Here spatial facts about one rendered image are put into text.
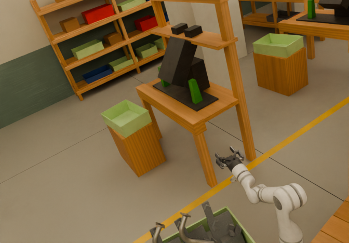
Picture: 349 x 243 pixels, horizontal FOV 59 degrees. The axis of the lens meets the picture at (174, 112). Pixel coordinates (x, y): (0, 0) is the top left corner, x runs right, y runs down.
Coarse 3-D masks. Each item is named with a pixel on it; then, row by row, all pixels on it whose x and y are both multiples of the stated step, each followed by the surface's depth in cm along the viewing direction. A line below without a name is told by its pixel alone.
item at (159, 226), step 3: (156, 222) 179; (156, 225) 176; (159, 225) 176; (162, 225) 179; (156, 228) 177; (159, 228) 176; (156, 231) 177; (159, 231) 177; (156, 234) 176; (153, 237) 177; (156, 237) 176; (153, 240) 176; (156, 240) 177
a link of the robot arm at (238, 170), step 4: (240, 164) 157; (236, 168) 156; (240, 168) 155; (244, 168) 155; (232, 172) 158; (236, 172) 155; (240, 172) 154; (236, 176) 155; (232, 180) 160; (236, 180) 161
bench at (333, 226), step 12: (348, 204) 190; (336, 216) 185; (348, 216) 183; (324, 228) 181; (336, 228) 179; (348, 228) 177; (312, 240) 176; (324, 240) 174; (336, 240) 173; (348, 240) 171
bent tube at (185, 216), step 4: (180, 212) 179; (184, 216) 177; (188, 216) 177; (184, 220) 177; (180, 224) 178; (184, 224) 177; (180, 228) 177; (180, 232) 177; (180, 236) 178; (184, 236) 177; (184, 240) 178; (188, 240) 178; (192, 240) 179; (196, 240) 180; (200, 240) 182; (204, 240) 183; (208, 240) 184
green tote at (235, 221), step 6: (222, 210) 203; (234, 216) 195; (198, 222) 199; (204, 222) 201; (234, 222) 199; (186, 228) 198; (192, 228) 200; (204, 228) 204; (174, 234) 196; (246, 234) 183; (168, 240) 196; (246, 240) 189; (252, 240) 178
